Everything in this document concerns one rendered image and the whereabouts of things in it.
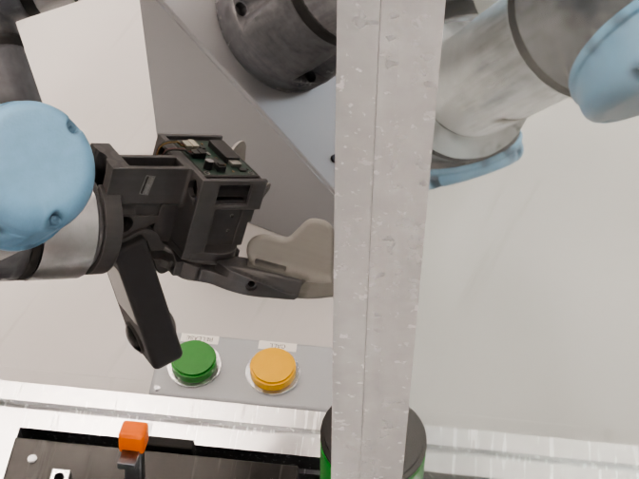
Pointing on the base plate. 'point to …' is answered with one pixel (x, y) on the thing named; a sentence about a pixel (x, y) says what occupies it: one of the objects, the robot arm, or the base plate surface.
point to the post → (379, 222)
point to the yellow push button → (273, 369)
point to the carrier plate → (32, 461)
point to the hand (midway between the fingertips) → (316, 241)
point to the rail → (166, 424)
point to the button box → (242, 386)
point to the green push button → (195, 362)
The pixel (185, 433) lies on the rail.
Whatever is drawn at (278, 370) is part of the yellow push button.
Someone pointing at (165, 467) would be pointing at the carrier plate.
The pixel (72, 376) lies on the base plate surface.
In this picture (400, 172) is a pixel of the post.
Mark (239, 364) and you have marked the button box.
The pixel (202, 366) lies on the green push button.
